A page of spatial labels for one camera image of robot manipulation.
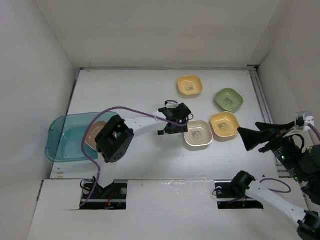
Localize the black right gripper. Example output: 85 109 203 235
237 119 308 181

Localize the yellow panda plate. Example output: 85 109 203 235
210 111 240 138
177 75 203 96

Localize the brown panda plate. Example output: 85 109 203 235
84 121 107 151

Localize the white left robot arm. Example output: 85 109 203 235
92 103 194 199

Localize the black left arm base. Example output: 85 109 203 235
79 177 128 211

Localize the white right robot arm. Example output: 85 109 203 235
166 135 309 240

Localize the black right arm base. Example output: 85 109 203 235
212 170 264 210

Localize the green panda plate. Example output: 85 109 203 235
214 88 244 112

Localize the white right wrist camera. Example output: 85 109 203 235
294 111 315 132

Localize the aluminium rail frame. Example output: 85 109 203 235
74 65 273 123

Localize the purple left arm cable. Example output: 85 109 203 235
79 99 195 208

